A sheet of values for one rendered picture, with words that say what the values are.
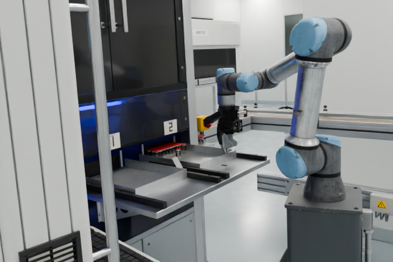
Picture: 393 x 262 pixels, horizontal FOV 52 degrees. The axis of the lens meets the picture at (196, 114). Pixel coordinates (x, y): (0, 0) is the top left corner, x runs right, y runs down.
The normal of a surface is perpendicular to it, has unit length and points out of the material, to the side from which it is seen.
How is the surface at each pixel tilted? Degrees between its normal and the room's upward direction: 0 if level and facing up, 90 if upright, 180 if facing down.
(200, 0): 90
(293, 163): 97
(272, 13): 90
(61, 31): 90
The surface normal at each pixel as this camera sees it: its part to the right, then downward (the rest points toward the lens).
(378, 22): -0.62, 0.15
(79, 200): 0.69, 0.07
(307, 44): -0.79, 0.00
